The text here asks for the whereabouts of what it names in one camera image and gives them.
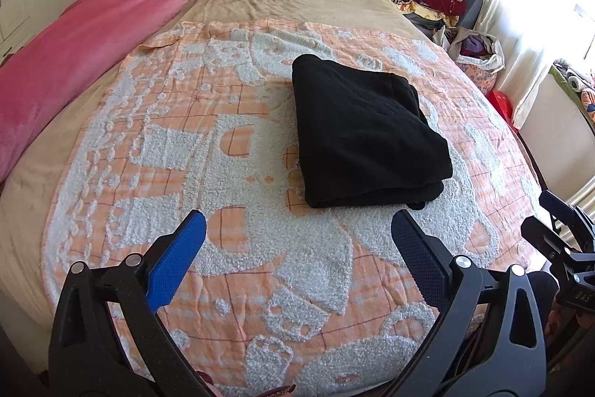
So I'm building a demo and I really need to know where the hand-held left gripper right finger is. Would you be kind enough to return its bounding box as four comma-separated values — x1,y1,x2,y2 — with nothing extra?
392,209,547,397

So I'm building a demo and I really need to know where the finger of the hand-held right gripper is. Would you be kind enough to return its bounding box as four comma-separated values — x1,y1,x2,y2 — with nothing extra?
521,215,579,270
540,191,595,249

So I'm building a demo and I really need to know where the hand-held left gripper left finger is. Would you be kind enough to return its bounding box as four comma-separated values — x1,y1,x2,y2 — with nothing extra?
48,208,208,397

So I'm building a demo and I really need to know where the black sweater with orange cuffs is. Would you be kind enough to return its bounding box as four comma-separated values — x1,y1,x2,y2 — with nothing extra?
291,54,454,210

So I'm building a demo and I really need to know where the orange white patterned blanket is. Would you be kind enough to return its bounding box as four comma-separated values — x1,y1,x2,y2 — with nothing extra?
41,20,544,397

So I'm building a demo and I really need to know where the green cloth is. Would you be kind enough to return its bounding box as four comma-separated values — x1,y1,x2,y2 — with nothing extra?
549,60,595,128

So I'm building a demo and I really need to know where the floral tote bag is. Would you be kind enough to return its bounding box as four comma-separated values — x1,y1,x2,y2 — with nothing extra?
432,25,505,93

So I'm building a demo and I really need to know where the pink fleece blanket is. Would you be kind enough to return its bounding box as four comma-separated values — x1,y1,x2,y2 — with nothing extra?
0,0,228,184

